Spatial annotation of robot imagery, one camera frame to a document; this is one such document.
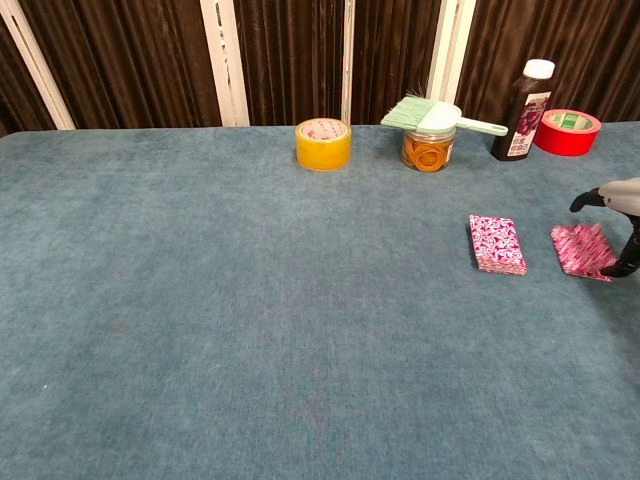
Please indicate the mint green hand brush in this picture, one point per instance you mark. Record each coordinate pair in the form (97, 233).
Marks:
(440, 117)

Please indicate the white frame post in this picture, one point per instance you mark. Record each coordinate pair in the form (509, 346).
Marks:
(224, 65)
(37, 65)
(452, 50)

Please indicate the thin white pole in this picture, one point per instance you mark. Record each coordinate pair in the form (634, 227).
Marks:
(348, 60)

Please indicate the clear jar of rubber bands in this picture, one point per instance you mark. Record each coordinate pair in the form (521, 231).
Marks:
(429, 155)

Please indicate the red tape roll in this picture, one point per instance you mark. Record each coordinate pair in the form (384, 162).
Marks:
(560, 142)

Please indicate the yellow tape roll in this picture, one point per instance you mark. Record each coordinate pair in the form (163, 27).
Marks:
(322, 152)

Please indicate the blue felt table cover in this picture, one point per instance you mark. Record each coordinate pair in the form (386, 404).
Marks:
(250, 300)

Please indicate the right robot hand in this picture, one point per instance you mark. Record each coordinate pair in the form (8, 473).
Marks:
(622, 197)

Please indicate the dark brown pleated curtain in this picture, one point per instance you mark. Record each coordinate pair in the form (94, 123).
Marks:
(125, 60)

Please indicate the dark bottle with white cap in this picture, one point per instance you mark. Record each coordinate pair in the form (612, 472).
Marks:
(520, 130)

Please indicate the pink patterned card deck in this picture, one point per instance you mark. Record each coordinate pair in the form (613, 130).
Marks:
(497, 242)
(582, 250)

